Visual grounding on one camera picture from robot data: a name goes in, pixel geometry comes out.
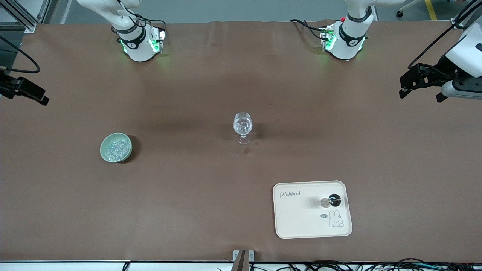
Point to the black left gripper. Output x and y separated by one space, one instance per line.
443 71

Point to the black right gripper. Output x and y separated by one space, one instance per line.
4 85

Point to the steel double-ended jigger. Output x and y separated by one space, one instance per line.
334 200

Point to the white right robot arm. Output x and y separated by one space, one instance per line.
139 49

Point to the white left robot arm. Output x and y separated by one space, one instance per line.
346 45

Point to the pile of clear ice cubes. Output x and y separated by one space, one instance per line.
116 149

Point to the clear stemmed wine glass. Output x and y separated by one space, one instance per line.
243 126

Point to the office chair base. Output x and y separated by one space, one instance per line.
400 14

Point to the pale green ceramic bowl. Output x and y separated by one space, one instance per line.
113 136

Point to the cream rabbit print tray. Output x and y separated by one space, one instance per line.
301 218

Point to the brown table cover mat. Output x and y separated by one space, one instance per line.
188 207

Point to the aluminium frame profile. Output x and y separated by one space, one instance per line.
458 24
22 19

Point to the grey metal mount bracket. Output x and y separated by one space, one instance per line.
237 256

